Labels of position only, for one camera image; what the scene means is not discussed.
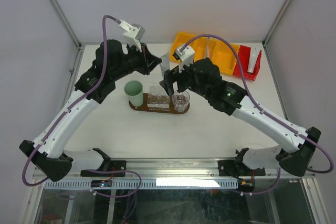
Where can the green plastic cup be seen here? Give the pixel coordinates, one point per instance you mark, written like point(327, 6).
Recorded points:
point(134, 91)

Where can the clear plastic cup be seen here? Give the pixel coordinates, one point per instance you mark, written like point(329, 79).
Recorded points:
point(180, 100)

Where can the aluminium corner post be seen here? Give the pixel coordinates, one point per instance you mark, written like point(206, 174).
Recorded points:
point(65, 23)
point(277, 21)

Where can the yellow bin left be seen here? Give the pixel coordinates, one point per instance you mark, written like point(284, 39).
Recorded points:
point(180, 39)

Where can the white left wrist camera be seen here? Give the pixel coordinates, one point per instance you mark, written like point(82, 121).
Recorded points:
point(132, 34)

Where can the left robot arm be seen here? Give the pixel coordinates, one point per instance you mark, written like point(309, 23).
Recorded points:
point(47, 151)

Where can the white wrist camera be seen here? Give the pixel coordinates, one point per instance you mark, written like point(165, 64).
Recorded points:
point(185, 54)
point(132, 34)

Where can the yellow bin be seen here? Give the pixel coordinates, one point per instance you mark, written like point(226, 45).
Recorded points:
point(222, 56)
point(200, 48)
point(180, 39)

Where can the pink toothbrush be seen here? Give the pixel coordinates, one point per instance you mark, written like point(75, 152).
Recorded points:
point(207, 48)

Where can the yellow bin middle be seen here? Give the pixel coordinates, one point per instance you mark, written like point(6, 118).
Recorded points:
point(200, 48)

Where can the red plastic bin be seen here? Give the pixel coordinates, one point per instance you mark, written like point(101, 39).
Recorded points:
point(243, 54)

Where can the left aluminium corner post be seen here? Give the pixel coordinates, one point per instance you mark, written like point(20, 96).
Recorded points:
point(65, 23)

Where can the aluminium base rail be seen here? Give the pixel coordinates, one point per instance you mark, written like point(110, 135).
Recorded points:
point(191, 167)

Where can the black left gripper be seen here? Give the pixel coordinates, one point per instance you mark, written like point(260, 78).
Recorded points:
point(148, 61)

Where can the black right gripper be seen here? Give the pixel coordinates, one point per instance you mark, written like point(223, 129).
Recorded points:
point(174, 75)

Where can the brown oval wooden tray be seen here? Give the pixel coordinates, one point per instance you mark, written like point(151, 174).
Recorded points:
point(144, 107)

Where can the right aluminium corner post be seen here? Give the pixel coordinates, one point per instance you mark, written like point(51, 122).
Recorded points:
point(277, 21)

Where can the yellow bin right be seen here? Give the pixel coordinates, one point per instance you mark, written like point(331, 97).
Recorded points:
point(222, 56)

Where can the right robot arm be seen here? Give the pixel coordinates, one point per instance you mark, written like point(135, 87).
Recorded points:
point(295, 145)

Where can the clear acrylic toothbrush holder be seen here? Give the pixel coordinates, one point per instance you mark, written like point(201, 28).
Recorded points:
point(158, 97)

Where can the white slotted cable duct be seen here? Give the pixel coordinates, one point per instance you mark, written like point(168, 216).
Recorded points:
point(164, 183)

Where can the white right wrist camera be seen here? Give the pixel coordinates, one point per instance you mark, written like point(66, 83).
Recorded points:
point(185, 54)

